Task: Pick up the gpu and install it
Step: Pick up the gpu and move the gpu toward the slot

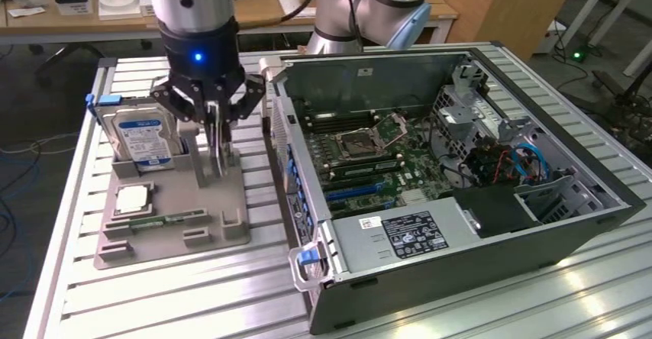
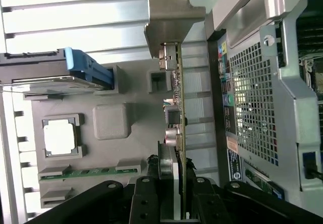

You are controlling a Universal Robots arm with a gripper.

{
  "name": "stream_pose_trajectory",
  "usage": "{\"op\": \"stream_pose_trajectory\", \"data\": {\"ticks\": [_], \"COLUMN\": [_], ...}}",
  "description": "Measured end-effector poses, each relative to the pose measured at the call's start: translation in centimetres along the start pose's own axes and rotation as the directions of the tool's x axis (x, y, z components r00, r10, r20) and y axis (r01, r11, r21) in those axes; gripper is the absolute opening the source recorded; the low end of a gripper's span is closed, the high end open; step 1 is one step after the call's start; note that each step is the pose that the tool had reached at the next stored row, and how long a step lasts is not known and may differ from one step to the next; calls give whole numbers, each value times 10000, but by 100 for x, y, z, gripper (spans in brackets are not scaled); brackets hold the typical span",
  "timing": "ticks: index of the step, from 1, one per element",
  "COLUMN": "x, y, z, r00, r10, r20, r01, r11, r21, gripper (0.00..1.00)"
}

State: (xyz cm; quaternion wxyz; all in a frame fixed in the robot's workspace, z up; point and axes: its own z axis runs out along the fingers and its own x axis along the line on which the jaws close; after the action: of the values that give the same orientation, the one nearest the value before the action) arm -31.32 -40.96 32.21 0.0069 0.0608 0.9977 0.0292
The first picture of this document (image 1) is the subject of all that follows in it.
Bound graphics card with metal bracket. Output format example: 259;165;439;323
201;100;240;184

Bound metal socket cover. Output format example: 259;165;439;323
373;112;409;142

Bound green motherboard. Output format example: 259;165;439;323
293;100;456;218

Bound wooden desk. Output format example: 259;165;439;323
0;0;460;56

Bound white table frame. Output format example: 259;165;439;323
559;0;652;77

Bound blue expansion slot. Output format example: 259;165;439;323
324;184;379;203

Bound black floor stand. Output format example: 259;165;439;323
589;48;652;142

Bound black office chair base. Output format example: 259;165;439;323
28;39;155;85

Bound CPU socket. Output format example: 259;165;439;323
339;128;381;161

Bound open black PC case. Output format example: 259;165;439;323
257;47;648;336

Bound white paper stack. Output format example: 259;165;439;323
276;0;317;20

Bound wooden cabinet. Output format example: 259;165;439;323
421;0;585;60

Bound black and white box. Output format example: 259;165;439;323
49;0;93;17

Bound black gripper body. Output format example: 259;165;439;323
161;17;248;124

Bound grey parts rack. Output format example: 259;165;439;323
93;117;252;272

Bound silver CPU chip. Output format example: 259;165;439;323
113;186;152;214

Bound hard disk in blue caddy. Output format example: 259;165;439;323
84;93;185;172

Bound white control box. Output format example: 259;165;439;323
529;21;568;61

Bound metal disk bay cage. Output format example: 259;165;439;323
431;82;511;153

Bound grey power supply unit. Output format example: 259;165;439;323
331;197;483;273

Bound white paper slip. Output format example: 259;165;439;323
7;5;48;18

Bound blue wire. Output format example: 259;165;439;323
512;144;552;184

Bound installed RAM stick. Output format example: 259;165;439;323
331;159;401;182

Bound green RAM stick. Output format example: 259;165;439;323
128;211;197;231

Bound white box with round dish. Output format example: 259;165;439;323
97;0;144;21

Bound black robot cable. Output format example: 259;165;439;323
277;0;365;52

